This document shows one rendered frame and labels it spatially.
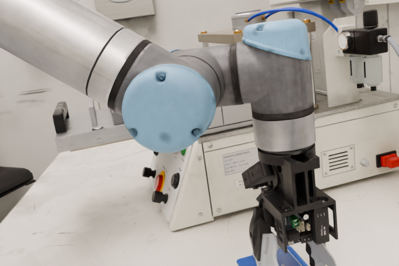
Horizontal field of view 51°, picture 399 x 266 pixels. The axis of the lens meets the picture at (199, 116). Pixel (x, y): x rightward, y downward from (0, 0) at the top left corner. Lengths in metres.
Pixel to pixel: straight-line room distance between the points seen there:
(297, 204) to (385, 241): 0.29
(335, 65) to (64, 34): 0.63
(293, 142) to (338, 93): 0.44
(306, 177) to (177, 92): 0.22
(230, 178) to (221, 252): 0.15
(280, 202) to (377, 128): 0.48
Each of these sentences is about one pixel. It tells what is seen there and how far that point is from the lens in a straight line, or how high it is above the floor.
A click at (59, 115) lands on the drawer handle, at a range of 0.85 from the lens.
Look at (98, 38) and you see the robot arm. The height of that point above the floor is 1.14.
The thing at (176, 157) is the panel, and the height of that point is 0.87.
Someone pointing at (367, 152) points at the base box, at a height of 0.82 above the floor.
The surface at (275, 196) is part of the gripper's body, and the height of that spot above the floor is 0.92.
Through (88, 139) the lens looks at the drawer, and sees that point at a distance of 0.82.
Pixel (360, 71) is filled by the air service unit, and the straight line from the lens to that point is 0.86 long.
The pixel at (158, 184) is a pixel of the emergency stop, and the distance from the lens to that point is 0.96.
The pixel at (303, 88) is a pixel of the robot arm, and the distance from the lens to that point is 0.49.
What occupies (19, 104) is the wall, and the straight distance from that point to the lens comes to 2.62.
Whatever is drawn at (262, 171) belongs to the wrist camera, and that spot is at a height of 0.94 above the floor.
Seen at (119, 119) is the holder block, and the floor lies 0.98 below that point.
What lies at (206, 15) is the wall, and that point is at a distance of 2.43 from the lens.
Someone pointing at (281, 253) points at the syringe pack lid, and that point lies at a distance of 0.70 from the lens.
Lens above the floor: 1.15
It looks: 13 degrees down
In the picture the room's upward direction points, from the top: 8 degrees counter-clockwise
